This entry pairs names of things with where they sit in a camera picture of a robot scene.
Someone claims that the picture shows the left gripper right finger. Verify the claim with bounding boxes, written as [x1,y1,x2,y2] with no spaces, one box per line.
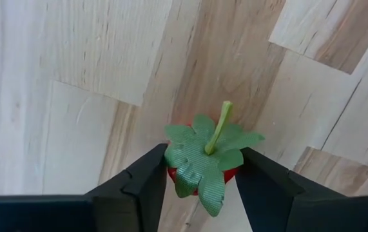
[234,147,368,232]

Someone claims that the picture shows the red artificial strawberry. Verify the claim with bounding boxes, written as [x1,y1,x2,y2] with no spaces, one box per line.
[163,100,266,218]

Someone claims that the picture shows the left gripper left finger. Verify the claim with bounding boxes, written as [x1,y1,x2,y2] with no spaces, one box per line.
[0,143,169,232]

